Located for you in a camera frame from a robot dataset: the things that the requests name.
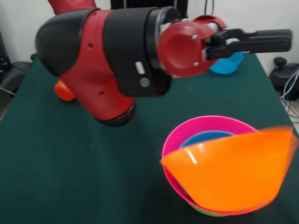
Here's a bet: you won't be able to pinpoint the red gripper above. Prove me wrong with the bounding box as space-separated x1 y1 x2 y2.
156 15 228 79

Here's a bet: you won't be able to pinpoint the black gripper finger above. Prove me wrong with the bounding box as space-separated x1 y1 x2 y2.
205 40 292 61
211 28 293 45

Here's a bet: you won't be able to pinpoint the large pink bowl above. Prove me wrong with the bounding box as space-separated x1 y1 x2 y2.
162 115 273 216

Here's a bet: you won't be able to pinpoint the large blue bowl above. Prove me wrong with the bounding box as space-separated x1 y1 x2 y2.
179 131 235 150

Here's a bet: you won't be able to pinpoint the orange-red plastic cup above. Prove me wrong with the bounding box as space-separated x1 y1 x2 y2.
54 79 77 101

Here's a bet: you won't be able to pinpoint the large orange bowl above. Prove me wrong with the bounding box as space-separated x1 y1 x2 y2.
160 126 299 213

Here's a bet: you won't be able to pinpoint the medium green bowl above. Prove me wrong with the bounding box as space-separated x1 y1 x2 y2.
193 205 228 217

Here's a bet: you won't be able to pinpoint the small blue bowl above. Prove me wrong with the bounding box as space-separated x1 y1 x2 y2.
209 51 244 75

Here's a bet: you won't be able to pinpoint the dark green tablecloth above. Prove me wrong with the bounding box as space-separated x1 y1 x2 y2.
0 50 299 224

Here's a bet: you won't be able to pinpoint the black electronics box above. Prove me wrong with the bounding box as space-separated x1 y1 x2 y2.
0 31 12 70

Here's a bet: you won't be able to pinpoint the black wall cable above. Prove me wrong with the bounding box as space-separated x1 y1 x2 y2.
203 0 215 19

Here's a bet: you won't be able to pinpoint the blue and white cables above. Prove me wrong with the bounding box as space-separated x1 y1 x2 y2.
280 70 299 122

